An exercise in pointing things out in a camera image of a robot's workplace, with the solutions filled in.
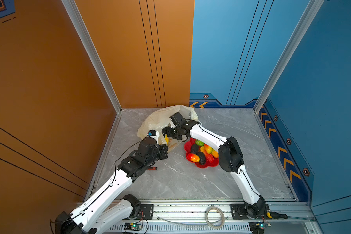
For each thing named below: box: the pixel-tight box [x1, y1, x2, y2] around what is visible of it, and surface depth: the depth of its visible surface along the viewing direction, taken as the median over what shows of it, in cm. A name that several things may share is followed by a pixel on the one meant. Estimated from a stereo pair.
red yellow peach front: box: [187, 153, 201, 163], surface depth 87 cm
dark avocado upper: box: [190, 143, 200, 154], surface depth 95 cm
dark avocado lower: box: [196, 151, 206, 165], surface depth 89 cm
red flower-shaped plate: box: [184, 137, 219, 169], surface depth 94 cm
